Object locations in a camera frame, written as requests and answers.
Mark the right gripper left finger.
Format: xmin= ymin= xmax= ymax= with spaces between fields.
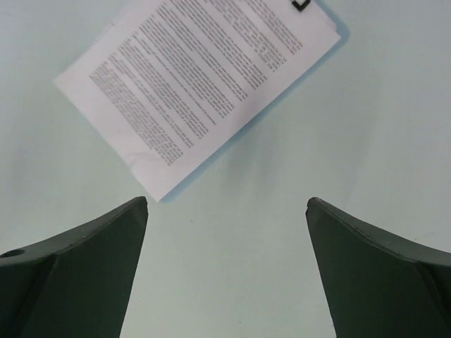
xmin=1 ymin=196 xmax=148 ymax=337

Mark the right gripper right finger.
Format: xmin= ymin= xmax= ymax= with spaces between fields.
xmin=306 ymin=197 xmax=450 ymax=337

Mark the white paper sheet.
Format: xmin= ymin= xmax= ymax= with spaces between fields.
xmin=55 ymin=1 xmax=340 ymax=201

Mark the light blue clipboard folder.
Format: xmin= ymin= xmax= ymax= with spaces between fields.
xmin=158 ymin=0 xmax=352 ymax=204

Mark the metal clipboard clip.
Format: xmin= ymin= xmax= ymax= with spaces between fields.
xmin=291 ymin=0 xmax=311 ymax=13

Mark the printed paper sheet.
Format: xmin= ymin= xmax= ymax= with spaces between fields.
xmin=316 ymin=1 xmax=342 ymax=37

